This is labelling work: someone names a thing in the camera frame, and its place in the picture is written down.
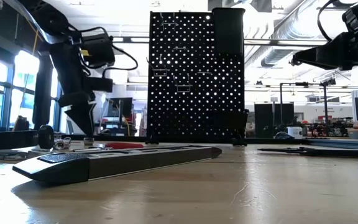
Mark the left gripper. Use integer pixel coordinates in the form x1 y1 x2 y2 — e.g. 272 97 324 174
50 42 114 136

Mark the black grey spirit level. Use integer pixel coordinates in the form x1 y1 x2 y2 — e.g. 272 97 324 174
12 145 223 187

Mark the dark screwdriver with red end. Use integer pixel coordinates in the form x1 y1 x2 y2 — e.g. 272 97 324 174
257 146 358 158

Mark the double-prong metal peg hook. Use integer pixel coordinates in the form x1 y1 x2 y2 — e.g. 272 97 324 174
159 12 179 31
172 73 193 93
147 55 170 77

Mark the small chrome fitting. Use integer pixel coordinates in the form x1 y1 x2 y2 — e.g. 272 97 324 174
55 136 73 150

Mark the cluttered distant workbench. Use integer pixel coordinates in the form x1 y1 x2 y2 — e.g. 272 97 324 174
93 116 136 137
303 115 356 138

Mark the black vertical pillar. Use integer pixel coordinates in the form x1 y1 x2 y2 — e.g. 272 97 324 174
32 54 54 130

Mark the black pipe stand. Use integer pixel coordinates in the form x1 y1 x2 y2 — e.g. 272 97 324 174
279 77 337 138

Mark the long ceiling light strip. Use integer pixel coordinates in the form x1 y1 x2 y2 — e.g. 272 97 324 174
110 36 329 47

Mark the dark chair backrest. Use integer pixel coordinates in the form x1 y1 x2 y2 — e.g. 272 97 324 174
12 115 30 131

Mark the small silver combination wrench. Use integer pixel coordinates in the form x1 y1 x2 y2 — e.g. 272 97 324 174
0 149 40 161

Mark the white bucket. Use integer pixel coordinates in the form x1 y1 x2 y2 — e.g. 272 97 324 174
287 126 303 139

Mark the black cabinet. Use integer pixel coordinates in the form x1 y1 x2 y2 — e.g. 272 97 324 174
254 103 295 138

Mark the tall black pegboard bin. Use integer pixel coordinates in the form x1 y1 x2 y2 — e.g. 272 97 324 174
212 7 246 56

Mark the black perforated pegboard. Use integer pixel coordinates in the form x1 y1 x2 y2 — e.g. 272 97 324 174
146 11 249 147

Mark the small black pegboard bin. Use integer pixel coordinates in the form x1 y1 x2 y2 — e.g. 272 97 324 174
208 108 250 139

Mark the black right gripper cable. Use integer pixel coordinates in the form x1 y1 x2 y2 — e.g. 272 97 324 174
317 0 343 42

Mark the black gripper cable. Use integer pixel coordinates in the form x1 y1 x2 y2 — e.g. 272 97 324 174
317 0 343 42
68 26 139 78

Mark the silver ventilation duct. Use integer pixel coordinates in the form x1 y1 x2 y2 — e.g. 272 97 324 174
244 0 332 68

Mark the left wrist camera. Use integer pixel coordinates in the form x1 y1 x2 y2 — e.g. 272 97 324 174
81 32 116 68

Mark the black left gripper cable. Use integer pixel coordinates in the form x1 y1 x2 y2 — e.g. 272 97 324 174
68 26 139 78

